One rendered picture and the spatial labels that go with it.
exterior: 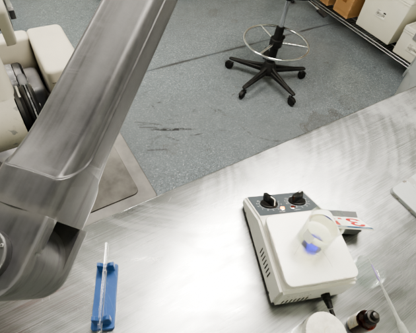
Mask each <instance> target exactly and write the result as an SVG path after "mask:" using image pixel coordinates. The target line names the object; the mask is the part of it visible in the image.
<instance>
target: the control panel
mask: <svg viewBox="0 0 416 333"><path fill-rule="evenodd" d="M295 193H296V192H292V193H285V194H272V195H271V196H273V197H274V198H275V199H276V202H277V203H278V206H277V207H276V208H273V209H268V208H264V207H262V206H261V205H260V202H261V201H262V200H263V196H252V197H248V199H249V201H250V202H251V203H252V205H253V206H254V208H255V209H256V211H257V212H258V213H259V215H260V216H265V215H277V214H282V213H294V212H300V211H312V208H313V207H314V206H315V205H316V204H315V203H314V202H313V201H312V200H311V199H310V198H309V197H308V196H307V195H306V194H305V193H304V192H303V198H304V199H305V200H306V203H305V204H304V205H293V204H291V203H289V198H290V197H291V196H292V195H293V194H295ZM292 205H293V206H295V208H292V207H291V206H292ZM281 207H284V209H281Z"/></svg>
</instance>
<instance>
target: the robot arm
mask: <svg viewBox="0 0 416 333"><path fill-rule="evenodd" d="M177 2H178V0H101V1H100V3H99V5H98V7H97V8H96V10H95V12H94V14H93V16H92V18H91V20H90V22H89V23H88V25H87V27H86V29H85V31H84V32H83V35H82V36H81V39H80V40H79V42H78V44H77V46H76V48H75V49H74V51H73V53H72V55H71V57H70V58H69V61H68V62H67V64H66V66H65V68H64V70H63V71H62V73H61V75H60V77H59V79H58V80H57V83H56V84H55V87H54V88H53V90H52V92H51V94H50V95H49V97H48V99H47V101H46V103H45V105H44V107H43V108H42V110H41V112H40V114H39V116H38V117H37V119H36V121H35V122H34V124H33V126H32V127H31V128H30V131H29V132H28V133H27V135H26V136H25V138H24V139H23V140H22V142H21V143H20V145H19V146H18V147H17V149H16V150H15V152H14V153H13V154H12V155H11V156H9V157H8V158H6V159H5V161H4V162H3V163H2V162H1V161H0V302H1V301H20V300H29V299H41V298H44V297H47V296H49V295H51V294H53V293H55V292H56V291H57V290H58V289H59V288H60V287H61V286H62V285H63V284H64V283H65V282H66V281H67V279H68V277H69V275H70V273H71V270H72V269H73V266H74V264H75V261H76V259H77V256H78V255H79V252H80V250H81V247H82V245H83V243H84V241H85V239H86V236H87V234H88V232H87V231H84V230H83V228H84V226H85V223H86V222H87V219H88V216H89V214H90V212H91V209H92V207H93V205H94V203H95V200H96V196H97V193H98V184H99V182H100V178H101V176H102V173H103V170H104V167H105V165H106V162H107V160H108V157H109V155H110V153H111V150H112V148H113V146H114V143H115V141H116V139H117V137H118V134H119V132H120V130H121V127H122V126H123V123H124V121H125V119H126V116H127V114H128V112H129V109H130V108H131V105H132V103H133V101H134V98H135V96H136V94H137V91H138V90H139V87H140V85H141V83H142V80H143V78H144V76H145V73H146V72H147V69H148V67H149V65H150V62H151V60H152V58H153V56H154V54H155V51H156V49H157V47H158V44H159V42H160V40H161V38H162V35H163V34H164V31H165V29H166V26H167V24H168V22H169V20H170V17H171V16H172V13H173V11H174V8H175V6H176V4H177Z"/></svg>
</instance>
